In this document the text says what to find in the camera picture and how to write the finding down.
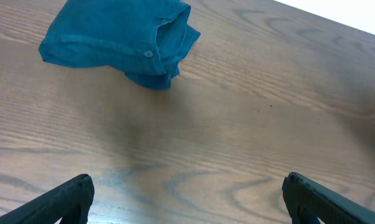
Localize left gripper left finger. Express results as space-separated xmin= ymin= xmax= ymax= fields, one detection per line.
xmin=0 ymin=174 xmax=95 ymax=224

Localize dark blue shorts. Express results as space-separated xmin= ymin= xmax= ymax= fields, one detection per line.
xmin=39 ymin=0 xmax=201 ymax=90

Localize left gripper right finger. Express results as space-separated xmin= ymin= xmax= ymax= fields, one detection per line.
xmin=282 ymin=172 xmax=375 ymax=224

